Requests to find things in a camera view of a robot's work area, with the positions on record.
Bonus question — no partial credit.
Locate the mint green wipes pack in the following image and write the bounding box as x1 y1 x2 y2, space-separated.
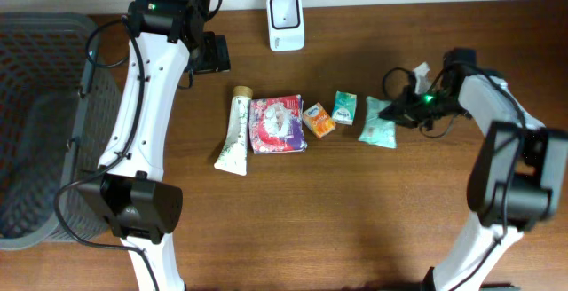
359 96 397 149

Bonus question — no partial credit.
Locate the teal small tissue pack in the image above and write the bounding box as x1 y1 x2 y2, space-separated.
332 91 357 125

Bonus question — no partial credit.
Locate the orange small tissue pack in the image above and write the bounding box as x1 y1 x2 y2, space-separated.
303 103 336 139

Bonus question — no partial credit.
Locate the red purple tissue pack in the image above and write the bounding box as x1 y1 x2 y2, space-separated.
248 94 307 154

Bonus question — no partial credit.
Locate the white bamboo print tube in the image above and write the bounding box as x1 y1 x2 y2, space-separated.
214 86 253 176

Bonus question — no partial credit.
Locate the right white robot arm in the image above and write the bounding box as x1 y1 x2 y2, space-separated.
378 48 567 290

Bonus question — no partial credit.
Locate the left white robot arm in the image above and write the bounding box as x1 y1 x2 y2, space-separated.
73 0 231 290

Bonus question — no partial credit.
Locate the white barcode scanner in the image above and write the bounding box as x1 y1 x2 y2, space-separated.
266 0 305 52

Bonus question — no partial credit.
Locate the grey plastic mesh basket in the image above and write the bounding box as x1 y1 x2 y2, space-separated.
1 12 122 251

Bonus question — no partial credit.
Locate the right black cable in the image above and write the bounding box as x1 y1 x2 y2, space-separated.
382 55 529 291

